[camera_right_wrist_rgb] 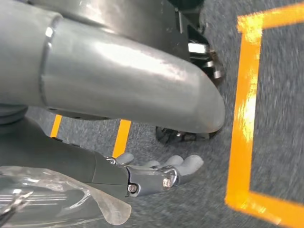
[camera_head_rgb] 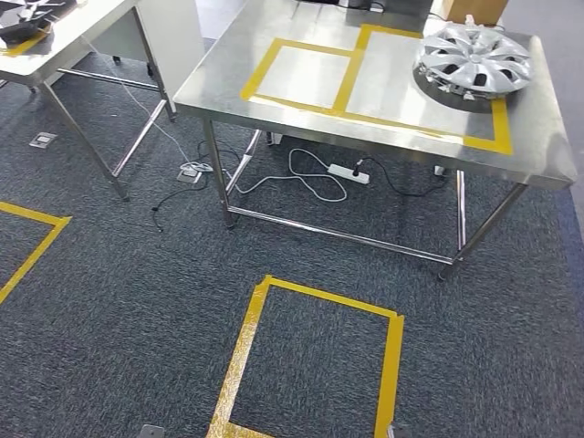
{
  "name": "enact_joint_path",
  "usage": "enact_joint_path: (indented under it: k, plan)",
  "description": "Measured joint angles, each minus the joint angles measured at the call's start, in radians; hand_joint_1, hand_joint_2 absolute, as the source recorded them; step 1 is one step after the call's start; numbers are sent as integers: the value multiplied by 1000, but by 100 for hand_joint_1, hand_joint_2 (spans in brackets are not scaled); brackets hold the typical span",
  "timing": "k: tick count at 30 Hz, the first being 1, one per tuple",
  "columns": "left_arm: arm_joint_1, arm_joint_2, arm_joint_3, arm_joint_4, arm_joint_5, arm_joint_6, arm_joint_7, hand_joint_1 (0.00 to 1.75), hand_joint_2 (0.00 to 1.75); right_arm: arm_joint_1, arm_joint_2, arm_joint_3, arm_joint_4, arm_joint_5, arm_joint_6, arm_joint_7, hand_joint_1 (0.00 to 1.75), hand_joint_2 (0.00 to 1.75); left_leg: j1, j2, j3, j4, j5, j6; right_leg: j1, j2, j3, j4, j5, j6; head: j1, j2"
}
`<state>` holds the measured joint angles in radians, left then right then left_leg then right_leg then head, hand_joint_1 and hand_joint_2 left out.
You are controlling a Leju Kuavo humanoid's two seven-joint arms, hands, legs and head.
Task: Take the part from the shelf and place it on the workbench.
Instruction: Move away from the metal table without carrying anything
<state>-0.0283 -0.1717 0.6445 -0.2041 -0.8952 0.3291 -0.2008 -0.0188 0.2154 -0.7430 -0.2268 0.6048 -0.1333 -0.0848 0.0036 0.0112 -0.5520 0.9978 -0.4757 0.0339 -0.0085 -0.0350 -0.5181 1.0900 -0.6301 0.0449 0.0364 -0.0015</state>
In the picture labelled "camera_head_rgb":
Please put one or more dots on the brown cardboard box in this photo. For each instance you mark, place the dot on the brown cardboard box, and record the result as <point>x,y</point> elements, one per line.
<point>474,11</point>

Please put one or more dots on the stainless steel table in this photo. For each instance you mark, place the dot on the stainless steel table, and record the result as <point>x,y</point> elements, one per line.
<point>82,30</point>

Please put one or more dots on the stainless steel workbench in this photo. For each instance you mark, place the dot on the stainless steel workbench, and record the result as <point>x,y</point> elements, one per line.
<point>228,90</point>

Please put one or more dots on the black plastic car part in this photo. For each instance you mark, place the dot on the black plastic car part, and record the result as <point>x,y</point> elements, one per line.
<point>27,21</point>

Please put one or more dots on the metal floor socket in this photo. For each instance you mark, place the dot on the metal floor socket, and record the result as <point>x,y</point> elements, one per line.
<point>189,174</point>
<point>43,140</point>

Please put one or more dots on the white cabinet panel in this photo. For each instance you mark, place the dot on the white cabinet panel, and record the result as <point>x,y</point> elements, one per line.
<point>169,36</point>

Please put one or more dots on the silver plastic wheel hubcap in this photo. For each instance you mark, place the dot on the silver plastic wheel hubcap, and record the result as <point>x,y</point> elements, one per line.
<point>474,57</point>

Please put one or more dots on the white power strip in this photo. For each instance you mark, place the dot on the white power strip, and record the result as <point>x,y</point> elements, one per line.
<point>348,174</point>

